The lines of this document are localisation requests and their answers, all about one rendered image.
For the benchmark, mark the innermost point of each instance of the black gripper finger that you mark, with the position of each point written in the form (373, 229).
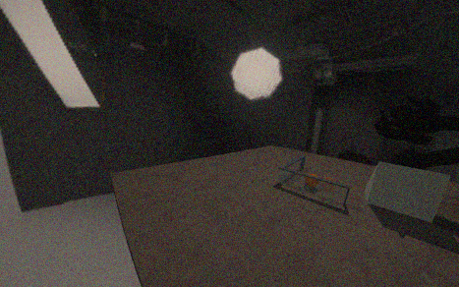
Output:
(421, 105)
(383, 123)

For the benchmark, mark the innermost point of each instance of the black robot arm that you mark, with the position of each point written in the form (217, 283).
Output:
(433, 123)

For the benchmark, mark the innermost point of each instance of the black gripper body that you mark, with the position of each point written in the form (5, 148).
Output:
(407, 124)

